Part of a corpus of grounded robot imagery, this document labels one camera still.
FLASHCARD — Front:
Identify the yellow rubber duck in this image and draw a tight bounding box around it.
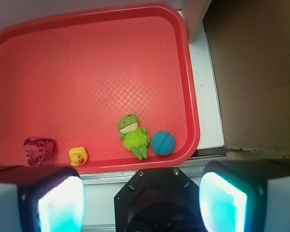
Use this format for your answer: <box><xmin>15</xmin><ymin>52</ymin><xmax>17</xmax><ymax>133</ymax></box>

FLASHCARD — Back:
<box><xmin>68</xmin><ymin>146</ymin><xmax>88</xmax><ymax>166</ymax></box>

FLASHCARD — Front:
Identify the crumpled maroon paper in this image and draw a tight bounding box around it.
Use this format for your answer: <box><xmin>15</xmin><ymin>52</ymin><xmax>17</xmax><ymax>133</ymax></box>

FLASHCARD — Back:
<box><xmin>23</xmin><ymin>137</ymin><xmax>55</xmax><ymax>166</ymax></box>

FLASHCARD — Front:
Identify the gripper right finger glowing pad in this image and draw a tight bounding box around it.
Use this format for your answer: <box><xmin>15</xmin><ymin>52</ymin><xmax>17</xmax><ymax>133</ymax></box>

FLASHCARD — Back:
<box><xmin>199</xmin><ymin>159</ymin><xmax>290</xmax><ymax>232</ymax></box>

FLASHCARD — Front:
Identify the green plush frog toy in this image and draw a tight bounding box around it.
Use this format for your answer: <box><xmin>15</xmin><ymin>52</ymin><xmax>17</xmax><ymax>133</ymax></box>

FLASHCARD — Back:
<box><xmin>118</xmin><ymin>113</ymin><xmax>150</xmax><ymax>161</ymax></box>

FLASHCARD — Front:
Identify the brown cardboard box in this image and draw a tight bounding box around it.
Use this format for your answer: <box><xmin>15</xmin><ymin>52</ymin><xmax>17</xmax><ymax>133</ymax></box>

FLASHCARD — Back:
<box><xmin>203</xmin><ymin>0</ymin><xmax>290</xmax><ymax>160</ymax></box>

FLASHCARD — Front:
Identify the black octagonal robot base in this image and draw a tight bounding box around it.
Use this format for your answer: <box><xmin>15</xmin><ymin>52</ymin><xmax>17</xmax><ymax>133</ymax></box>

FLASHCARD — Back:
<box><xmin>114</xmin><ymin>167</ymin><xmax>206</xmax><ymax>232</ymax></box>

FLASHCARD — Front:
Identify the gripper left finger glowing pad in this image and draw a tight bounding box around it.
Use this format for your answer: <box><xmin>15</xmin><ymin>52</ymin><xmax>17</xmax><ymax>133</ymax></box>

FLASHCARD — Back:
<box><xmin>0</xmin><ymin>166</ymin><xmax>86</xmax><ymax>232</ymax></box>

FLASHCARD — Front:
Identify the red plastic tray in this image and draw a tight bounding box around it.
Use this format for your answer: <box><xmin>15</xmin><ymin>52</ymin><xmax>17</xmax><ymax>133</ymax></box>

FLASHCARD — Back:
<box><xmin>0</xmin><ymin>3</ymin><xmax>200</xmax><ymax>174</ymax></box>

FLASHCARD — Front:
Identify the blue textured ball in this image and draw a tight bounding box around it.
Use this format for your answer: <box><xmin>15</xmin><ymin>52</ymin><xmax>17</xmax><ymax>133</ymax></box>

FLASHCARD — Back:
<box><xmin>151</xmin><ymin>130</ymin><xmax>176</xmax><ymax>156</ymax></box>

